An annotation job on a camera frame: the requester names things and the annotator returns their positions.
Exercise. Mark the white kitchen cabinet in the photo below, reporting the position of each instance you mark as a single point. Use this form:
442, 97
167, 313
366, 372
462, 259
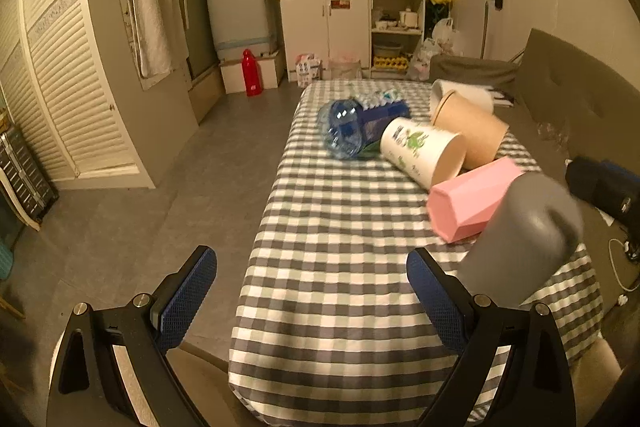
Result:
310, 32

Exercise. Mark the red thermos flask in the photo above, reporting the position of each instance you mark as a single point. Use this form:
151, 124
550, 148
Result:
252, 74

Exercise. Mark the white cardboard box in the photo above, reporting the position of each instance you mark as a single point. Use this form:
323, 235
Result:
232, 77

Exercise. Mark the grey checkered tablecloth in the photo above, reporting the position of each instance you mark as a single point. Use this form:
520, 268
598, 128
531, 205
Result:
325, 237

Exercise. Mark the egg carton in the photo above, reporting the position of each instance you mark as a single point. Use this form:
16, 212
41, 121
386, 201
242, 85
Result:
392, 62

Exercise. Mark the clear plastic water bottle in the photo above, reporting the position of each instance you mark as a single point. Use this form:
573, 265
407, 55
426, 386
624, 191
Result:
345, 127

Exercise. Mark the black and blue bag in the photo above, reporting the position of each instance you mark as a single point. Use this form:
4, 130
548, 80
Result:
600, 187

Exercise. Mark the white pot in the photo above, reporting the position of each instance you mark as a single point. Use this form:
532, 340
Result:
408, 19

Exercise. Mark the white louvred wardrobe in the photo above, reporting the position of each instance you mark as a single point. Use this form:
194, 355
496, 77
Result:
75, 82

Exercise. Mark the black and white booklet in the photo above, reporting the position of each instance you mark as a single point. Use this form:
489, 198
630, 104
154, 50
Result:
502, 97

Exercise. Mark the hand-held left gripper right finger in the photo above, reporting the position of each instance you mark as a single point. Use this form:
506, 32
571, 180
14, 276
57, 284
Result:
440, 302

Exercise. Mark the white printed cup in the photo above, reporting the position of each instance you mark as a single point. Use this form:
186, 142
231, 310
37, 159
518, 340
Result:
415, 149

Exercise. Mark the beige paper cup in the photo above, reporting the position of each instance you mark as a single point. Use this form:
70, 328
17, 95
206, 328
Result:
475, 127

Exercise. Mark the grey sofa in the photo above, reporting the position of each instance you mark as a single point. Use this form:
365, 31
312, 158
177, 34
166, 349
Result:
565, 77

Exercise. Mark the white plastic bag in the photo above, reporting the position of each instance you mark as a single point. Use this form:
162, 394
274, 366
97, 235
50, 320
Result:
421, 59
445, 34

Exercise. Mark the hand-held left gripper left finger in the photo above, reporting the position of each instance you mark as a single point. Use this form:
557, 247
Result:
187, 302

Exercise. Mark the pink faceted cup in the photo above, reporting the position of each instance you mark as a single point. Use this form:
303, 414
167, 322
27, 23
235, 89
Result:
470, 202

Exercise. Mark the white washing machine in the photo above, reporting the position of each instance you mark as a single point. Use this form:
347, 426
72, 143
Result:
240, 7

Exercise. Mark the grey cup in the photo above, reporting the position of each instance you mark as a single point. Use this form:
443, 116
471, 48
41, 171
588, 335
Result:
520, 237

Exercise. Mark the white printed carton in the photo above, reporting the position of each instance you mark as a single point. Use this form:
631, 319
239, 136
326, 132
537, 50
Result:
307, 72

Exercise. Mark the plain white cup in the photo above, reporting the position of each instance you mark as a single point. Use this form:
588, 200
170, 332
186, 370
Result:
470, 94

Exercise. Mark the grey drawer cabinet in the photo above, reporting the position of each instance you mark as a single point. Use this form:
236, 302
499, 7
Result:
22, 177

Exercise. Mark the clear plastic bin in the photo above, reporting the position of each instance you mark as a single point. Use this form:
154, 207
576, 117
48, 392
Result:
345, 68

